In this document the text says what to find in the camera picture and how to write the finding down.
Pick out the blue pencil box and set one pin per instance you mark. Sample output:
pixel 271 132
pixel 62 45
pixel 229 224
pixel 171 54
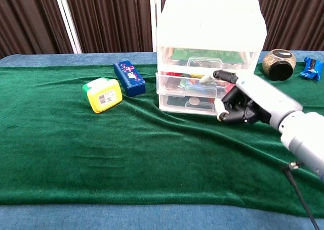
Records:
pixel 129 78

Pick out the green velvet cloth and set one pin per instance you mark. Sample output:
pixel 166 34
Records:
pixel 101 151

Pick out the clear plastic bottom drawer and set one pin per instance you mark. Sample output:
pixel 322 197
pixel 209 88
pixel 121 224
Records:
pixel 177 103

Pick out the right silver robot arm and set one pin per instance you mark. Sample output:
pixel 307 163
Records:
pixel 303 136

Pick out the clear plastic drawer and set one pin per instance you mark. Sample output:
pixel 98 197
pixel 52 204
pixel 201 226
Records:
pixel 205 62
pixel 177 86
pixel 177 103

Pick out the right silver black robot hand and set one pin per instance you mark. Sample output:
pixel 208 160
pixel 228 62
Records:
pixel 258 96

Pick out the round jar with black lid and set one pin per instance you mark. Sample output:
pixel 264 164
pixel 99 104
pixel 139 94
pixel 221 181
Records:
pixel 278 65

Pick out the clear plastic drawer organizer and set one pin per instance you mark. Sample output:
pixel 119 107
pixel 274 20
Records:
pixel 207 25

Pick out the blue table cover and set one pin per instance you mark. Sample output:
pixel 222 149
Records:
pixel 76 58

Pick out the green yellow wipes box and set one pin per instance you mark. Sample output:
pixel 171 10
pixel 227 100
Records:
pixel 103 96

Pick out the blue snack packet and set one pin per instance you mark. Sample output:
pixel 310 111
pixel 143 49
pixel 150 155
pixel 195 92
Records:
pixel 312 68

